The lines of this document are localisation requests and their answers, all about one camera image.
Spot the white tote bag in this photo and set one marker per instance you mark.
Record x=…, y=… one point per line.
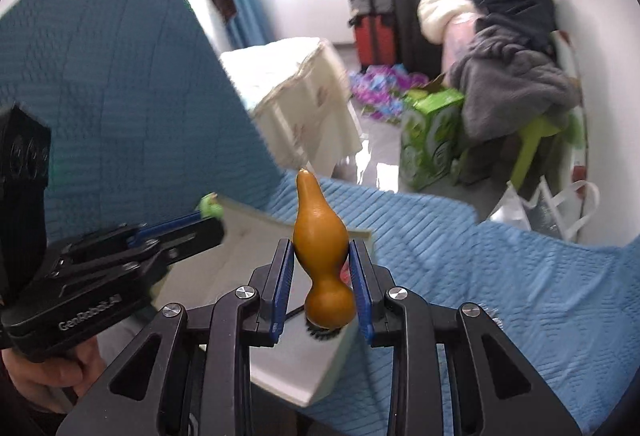
x=561, y=215

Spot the person's left hand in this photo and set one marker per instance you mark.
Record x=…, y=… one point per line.
x=43, y=384

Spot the small green jade charm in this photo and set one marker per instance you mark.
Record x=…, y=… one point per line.
x=209, y=207

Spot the pale green open box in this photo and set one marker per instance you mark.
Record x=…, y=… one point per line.
x=299, y=368

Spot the dark navy jacket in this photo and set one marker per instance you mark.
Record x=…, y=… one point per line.
x=533, y=20

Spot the orange gourd pendant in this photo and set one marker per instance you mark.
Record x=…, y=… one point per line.
x=321, y=241

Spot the cream lace covered table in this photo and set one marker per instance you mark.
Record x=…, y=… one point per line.
x=297, y=93

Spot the red suitcase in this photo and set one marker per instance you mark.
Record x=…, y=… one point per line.
x=375, y=39

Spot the green cardboard box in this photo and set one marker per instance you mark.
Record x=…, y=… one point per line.
x=429, y=130

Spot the green plastic stool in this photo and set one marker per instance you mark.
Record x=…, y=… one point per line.
x=512, y=157

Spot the black white patterned bangle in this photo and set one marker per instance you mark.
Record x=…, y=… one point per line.
x=320, y=333

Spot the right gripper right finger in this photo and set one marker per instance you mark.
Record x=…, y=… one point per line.
x=494, y=389

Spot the blue textured chair cover left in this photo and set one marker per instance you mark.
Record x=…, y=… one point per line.
x=144, y=119

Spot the grey fleece garment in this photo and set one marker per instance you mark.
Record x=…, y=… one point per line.
x=506, y=85

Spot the purple floral cloth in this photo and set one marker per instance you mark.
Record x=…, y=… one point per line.
x=380, y=89

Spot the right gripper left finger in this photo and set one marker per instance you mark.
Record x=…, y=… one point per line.
x=186, y=373

